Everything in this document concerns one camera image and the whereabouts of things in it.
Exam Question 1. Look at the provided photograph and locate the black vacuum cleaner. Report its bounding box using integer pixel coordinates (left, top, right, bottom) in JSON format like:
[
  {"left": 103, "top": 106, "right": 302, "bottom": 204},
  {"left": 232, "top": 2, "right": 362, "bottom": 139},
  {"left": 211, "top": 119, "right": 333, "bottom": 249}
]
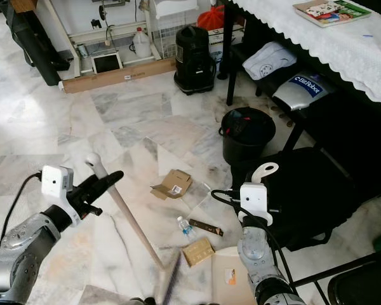
[{"left": 173, "top": 25, "right": 217, "bottom": 96}]

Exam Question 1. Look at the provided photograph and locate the black table frame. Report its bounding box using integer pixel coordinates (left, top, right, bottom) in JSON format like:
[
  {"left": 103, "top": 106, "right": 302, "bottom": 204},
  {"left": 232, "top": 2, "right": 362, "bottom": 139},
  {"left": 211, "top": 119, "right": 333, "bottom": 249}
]
[{"left": 221, "top": 10, "right": 381, "bottom": 153}]

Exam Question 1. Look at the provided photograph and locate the beige dustpan with white handle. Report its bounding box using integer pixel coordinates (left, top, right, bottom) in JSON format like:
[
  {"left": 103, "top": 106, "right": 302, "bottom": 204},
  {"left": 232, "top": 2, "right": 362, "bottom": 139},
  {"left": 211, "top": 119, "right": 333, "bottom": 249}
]
[{"left": 210, "top": 162, "right": 281, "bottom": 305}]

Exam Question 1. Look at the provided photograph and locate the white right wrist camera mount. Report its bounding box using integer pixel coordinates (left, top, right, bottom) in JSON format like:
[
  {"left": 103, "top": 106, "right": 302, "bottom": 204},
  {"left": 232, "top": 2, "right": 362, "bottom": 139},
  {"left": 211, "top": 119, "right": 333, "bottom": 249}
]
[{"left": 237, "top": 182, "right": 275, "bottom": 227}]

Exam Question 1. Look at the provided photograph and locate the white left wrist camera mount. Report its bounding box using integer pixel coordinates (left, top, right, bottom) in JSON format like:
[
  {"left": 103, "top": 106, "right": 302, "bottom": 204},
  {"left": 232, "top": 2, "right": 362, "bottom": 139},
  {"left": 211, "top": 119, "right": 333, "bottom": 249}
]
[{"left": 41, "top": 165, "right": 77, "bottom": 217}]

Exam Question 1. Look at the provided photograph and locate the large black bag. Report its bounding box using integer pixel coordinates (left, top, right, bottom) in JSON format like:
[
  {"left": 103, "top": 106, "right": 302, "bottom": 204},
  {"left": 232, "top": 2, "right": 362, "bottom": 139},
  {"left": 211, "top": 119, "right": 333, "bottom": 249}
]
[{"left": 229, "top": 147, "right": 364, "bottom": 252}]

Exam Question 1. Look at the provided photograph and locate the white metal rack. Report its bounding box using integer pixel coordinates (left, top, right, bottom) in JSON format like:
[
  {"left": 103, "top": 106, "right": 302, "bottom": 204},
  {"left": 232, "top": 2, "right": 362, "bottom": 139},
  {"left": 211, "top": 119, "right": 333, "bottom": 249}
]
[{"left": 43, "top": 0, "right": 167, "bottom": 69}]

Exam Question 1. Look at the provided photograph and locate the long black case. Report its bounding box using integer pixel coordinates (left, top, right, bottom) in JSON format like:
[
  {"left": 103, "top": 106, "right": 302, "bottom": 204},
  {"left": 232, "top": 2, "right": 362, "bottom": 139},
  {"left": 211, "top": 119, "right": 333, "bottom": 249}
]
[{"left": 3, "top": 0, "right": 72, "bottom": 87}]

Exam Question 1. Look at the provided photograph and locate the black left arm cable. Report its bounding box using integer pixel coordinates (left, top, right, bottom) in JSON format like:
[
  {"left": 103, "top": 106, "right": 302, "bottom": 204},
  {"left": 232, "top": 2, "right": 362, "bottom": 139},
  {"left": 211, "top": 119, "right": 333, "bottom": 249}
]
[{"left": 0, "top": 172, "right": 43, "bottom": 256}]

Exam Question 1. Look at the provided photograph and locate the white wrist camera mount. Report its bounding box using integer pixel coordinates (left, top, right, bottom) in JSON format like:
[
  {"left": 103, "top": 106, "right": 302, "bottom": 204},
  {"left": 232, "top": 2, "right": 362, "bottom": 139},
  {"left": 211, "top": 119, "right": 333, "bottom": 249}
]
[
  {"left": 41, "top": 165, "right": 77, "bottom": 217},
  {"left": 237, "top": 182, "right": 275, "bottom": 227}
]

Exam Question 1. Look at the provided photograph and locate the wooden handled broom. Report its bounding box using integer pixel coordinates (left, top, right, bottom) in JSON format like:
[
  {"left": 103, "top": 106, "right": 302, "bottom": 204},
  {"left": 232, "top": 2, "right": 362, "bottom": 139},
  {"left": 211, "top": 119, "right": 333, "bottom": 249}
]
[{"left": 85, "top": 152, "right": 182, "bottom": 305}]

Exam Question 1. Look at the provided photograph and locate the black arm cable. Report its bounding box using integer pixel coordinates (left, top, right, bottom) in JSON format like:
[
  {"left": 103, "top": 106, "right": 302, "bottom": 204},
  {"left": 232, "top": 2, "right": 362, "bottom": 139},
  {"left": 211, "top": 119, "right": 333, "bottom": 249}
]
[
  {"left": 210, "top": 188, "right": 332, "bottom": 299},
  {"left": 0, "top": 172, "right": 43, "bottom": 256}
]

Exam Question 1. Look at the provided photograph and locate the white plastic jug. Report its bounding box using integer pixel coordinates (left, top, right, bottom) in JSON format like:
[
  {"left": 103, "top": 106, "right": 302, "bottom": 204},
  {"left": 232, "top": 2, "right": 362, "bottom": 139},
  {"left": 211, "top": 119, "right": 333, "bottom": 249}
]
[{"left": 130, "top": 28, "right": 152, "bottom": 60}]

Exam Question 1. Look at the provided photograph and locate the black bucket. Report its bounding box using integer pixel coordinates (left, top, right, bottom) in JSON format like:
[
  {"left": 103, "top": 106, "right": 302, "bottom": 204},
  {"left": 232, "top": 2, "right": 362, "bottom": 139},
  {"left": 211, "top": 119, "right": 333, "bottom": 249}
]
[{"left": 218, "top": 107, "right": 277, "bottom": 166}]

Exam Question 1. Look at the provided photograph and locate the dark brown flat wrapper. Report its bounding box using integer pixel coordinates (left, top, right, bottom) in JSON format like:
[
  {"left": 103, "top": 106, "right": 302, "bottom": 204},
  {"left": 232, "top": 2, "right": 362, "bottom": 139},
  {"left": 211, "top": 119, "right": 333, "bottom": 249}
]
[{"left": 189, "top": 219, "right": 225, "bottom": 238}]

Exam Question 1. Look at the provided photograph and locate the black chair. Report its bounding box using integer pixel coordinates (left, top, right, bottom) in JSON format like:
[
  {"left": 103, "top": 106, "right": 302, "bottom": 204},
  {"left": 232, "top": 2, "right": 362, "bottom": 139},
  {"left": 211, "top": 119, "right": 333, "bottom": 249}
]
[{"left": 298, "top": 250, "right": 381, "bottom": 305}]

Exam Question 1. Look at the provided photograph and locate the grey BitRobot cover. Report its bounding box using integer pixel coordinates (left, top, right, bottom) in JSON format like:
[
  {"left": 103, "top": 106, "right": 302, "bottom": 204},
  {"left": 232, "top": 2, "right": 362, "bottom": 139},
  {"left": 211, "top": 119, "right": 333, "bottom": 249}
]
[{"left": 271, "top": 71, "right": 338, "bottom": 112}]

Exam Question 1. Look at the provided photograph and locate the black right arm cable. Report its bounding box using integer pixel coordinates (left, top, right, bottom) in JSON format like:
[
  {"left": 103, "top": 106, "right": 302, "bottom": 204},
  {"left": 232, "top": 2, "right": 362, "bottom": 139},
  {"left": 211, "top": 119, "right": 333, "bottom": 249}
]
[{"left": 210, "top": 188, "right": 332, "bottom": 299}]

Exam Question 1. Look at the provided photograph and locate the small tan box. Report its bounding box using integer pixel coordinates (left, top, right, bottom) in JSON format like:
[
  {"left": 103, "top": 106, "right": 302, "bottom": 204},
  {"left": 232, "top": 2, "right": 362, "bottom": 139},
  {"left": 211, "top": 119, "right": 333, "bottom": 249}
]
[{"left": 182, "top": 238, "right": 216, "bottom": 268}]

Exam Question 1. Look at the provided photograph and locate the small clear water bottle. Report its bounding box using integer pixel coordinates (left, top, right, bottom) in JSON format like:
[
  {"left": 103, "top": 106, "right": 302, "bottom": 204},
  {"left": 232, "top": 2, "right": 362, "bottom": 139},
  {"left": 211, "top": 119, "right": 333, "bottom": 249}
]
[{"left": 176, "top": 216, "right": 196, "bottom": 241}]

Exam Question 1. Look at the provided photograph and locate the long brown cardboard box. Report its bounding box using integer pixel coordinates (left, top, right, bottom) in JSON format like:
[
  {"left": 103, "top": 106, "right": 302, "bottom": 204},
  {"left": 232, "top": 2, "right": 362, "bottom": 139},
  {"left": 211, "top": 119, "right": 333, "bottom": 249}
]
[{"left": 60, "top": 57, "right": 178, "bottom": 95}]

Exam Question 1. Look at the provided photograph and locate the white wire basket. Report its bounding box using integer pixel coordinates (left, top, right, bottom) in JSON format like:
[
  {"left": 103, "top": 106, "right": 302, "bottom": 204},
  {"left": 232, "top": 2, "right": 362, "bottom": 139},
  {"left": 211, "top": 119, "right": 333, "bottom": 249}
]
[{"left": 149, "top": 0, "right": 201, "bottom": 59}]

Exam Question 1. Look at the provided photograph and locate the white printed cloth bag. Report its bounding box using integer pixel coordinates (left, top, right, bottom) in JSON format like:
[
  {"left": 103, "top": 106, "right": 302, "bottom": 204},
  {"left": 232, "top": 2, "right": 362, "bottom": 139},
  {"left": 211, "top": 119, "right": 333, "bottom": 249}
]
[{"left": 241, "top": 41, "right": 298, "bottom": 81}]

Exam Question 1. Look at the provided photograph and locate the white lace tablecloth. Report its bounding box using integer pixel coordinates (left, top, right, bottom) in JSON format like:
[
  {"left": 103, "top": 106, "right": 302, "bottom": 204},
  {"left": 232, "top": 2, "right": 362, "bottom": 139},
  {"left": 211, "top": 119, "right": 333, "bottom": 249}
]
[{"left": 227, "top": 0, "right": 381, "bottom": 116}]

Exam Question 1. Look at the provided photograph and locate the red plastic bag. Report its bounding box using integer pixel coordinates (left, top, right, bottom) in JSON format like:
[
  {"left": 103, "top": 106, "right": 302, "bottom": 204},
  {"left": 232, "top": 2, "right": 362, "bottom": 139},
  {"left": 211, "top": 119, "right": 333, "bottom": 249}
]
[{"left": 196, "top": 4, "right": 227, "bottom": 32}]

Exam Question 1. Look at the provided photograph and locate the white framed tablet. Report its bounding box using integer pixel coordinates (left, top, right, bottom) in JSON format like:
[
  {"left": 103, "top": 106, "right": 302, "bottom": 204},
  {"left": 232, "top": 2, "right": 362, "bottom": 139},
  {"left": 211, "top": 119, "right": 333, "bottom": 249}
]
[{"left": 91, "top": 51, "right": 124, "bottom": 76}]

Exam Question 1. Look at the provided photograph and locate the small open cardboard box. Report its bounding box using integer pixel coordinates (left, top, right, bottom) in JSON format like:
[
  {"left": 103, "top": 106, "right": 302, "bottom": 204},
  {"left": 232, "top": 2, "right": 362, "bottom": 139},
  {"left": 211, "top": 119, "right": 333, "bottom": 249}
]
[{"left": 150, "top": 168, "right": 193, "bottom": 201}]

